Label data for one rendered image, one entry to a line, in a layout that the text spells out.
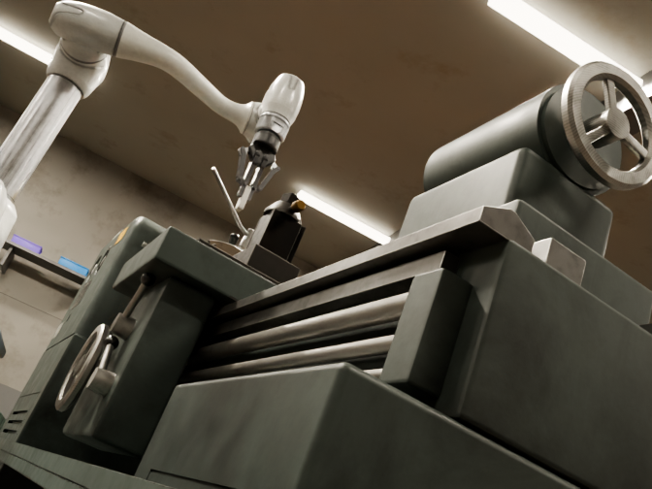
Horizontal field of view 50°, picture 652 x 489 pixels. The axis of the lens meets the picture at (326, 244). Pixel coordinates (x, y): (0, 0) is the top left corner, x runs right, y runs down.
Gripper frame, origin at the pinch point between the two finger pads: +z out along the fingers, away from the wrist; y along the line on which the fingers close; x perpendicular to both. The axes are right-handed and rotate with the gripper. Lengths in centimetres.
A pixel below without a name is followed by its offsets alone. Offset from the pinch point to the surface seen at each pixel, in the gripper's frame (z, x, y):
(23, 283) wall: -82, 654, -27
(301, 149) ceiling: -250, 389, 131
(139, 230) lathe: 13.4, 22.9, -18.4
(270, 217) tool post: 24, -50, -6
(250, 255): 34, -55, -8
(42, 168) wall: -213, 660, -68
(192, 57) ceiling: -257, 359, 2
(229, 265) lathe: 42, -67, -15
